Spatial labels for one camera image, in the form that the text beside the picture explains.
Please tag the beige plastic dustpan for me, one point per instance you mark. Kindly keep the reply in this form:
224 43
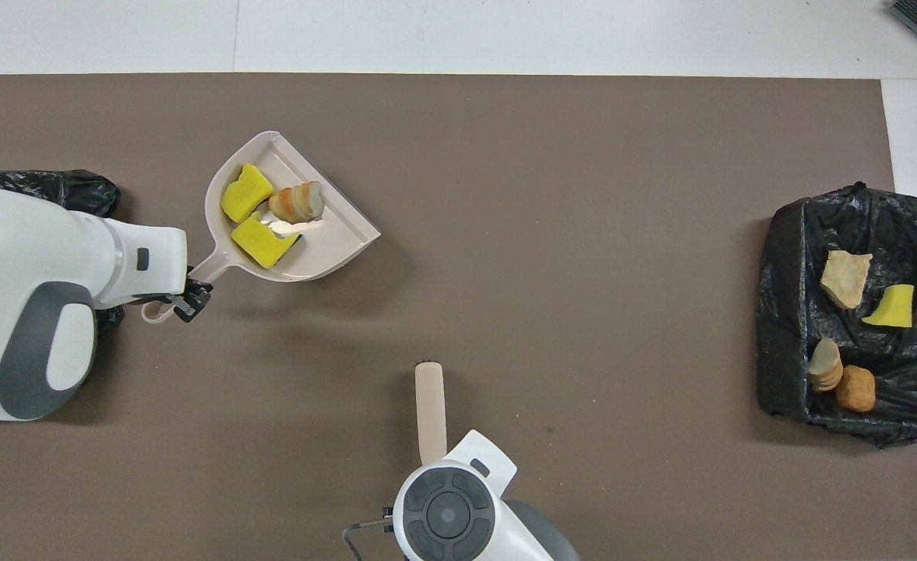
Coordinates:
326 241

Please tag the brown bread roll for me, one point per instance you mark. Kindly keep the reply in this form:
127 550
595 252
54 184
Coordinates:
855 388

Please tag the brown table mat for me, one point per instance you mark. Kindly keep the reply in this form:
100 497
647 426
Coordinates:
583 156

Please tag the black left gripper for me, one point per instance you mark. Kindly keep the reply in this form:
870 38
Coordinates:
189 287

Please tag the pale lumpy bread piece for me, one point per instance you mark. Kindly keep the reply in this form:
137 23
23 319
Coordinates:
294 202

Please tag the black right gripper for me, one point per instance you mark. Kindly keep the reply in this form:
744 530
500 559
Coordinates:
388 520

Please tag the black bag-lined trash bin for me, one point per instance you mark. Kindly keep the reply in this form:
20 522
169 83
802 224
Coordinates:
76 191
816 226

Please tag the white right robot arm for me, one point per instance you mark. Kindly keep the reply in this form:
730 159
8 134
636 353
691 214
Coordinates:
458 506

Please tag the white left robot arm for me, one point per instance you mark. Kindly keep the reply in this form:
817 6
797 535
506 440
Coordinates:
29 273

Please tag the beige hand brush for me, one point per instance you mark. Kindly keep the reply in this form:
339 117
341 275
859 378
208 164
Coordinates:
430 405

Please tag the striped croissant piece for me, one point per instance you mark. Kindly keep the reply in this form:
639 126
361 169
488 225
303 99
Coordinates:
826 366

